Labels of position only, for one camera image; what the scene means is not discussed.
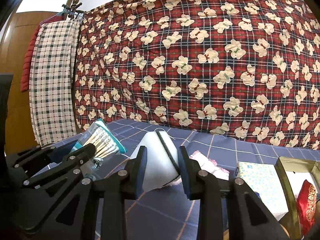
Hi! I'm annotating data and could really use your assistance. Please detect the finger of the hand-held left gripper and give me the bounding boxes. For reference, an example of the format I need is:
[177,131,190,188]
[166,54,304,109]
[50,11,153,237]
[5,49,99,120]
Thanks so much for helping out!
[5,139,79,172]
[22,145,98,189]

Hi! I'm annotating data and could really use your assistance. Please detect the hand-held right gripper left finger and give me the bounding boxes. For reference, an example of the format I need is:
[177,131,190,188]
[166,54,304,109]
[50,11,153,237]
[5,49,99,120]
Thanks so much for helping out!
[32,152,148,240]

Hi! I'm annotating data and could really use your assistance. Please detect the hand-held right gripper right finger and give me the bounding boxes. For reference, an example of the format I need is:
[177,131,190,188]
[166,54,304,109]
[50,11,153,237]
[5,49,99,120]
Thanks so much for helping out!
[178,146,290,240]

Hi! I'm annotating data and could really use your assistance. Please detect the white cloth pouch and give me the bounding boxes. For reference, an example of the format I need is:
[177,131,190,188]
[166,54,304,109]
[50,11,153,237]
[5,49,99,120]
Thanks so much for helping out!
[129,129,181,192]

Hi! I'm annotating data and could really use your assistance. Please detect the pink white knitted cloth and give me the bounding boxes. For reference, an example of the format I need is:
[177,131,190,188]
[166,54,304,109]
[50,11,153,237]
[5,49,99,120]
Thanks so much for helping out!
[189,150,230,181]

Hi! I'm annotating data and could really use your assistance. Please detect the cotton swab pack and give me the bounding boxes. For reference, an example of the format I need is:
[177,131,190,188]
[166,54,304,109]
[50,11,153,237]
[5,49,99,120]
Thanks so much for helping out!
[69,119,128,161]

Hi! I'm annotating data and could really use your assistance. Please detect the gold rectangular tin box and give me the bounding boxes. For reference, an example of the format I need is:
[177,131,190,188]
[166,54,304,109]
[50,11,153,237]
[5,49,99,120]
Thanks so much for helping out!
[274,156,320,240]

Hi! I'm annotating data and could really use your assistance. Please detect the red gold embroidered pouch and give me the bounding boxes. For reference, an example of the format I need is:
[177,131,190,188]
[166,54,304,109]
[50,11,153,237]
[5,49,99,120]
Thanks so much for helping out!
[296,180,320,236]

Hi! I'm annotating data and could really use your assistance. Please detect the blue plaid sheet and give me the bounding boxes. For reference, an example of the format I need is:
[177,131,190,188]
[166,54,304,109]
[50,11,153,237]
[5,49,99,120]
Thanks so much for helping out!
[37,119,320,240]

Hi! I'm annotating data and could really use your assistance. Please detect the cream green checked cloth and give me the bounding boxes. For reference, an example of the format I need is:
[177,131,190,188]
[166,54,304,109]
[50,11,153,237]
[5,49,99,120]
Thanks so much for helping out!
[29,20,81,147]

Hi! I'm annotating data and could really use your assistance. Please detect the dotted tissue pack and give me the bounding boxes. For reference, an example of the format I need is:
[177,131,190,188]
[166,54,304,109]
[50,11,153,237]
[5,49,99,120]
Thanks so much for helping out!
[236,161,288,216]

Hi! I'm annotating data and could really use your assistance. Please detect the red quilted jacket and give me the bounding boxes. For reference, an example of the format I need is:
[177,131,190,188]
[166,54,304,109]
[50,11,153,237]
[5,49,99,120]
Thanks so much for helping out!
[21,25,42,93]

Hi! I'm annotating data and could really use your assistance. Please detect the red plaid bear print blanket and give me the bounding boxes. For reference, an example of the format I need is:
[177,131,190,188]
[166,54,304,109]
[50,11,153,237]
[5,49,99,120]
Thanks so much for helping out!
[74,0,320,151]

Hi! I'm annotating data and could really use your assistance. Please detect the wooden door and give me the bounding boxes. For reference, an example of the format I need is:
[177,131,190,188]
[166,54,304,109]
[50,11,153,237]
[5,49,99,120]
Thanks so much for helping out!
[0,0,81,140]

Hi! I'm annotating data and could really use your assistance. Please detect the wooden coat rack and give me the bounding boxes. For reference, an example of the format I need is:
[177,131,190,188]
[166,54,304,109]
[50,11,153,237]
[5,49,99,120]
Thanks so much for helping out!
[61,0,85,21]

